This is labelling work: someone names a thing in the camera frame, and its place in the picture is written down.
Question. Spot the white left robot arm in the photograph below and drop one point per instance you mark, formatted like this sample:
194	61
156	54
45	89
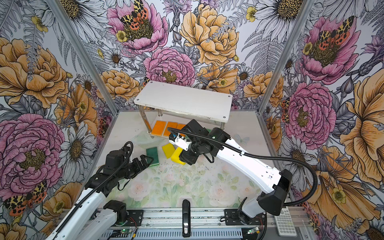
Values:
85	221

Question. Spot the yellow sponge block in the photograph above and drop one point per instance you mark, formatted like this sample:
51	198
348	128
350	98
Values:
168	150

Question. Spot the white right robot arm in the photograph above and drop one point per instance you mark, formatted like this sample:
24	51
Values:
273	183

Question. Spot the aluminium front rail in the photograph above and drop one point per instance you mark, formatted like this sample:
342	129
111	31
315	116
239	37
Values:
167	224

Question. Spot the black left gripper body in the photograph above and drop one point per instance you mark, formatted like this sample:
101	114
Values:
126	171

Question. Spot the dark green scouring sponge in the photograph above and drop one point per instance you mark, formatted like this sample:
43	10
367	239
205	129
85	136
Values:
152	156

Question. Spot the black stapler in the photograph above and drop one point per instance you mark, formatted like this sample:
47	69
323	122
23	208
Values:
186	217

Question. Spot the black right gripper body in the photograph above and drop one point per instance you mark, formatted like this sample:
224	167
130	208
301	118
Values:
192	154

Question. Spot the yellow sponge flat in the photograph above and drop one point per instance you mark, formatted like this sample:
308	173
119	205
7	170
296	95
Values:
176	156

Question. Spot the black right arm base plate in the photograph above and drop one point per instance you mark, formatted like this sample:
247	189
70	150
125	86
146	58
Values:
232	217

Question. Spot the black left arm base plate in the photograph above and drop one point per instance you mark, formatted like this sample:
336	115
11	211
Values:
133	218

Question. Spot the white two-tier metal shelf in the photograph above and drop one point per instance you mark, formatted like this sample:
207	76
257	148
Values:
176	104

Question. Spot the white desk calculator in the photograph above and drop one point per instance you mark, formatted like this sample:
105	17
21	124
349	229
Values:
284	224

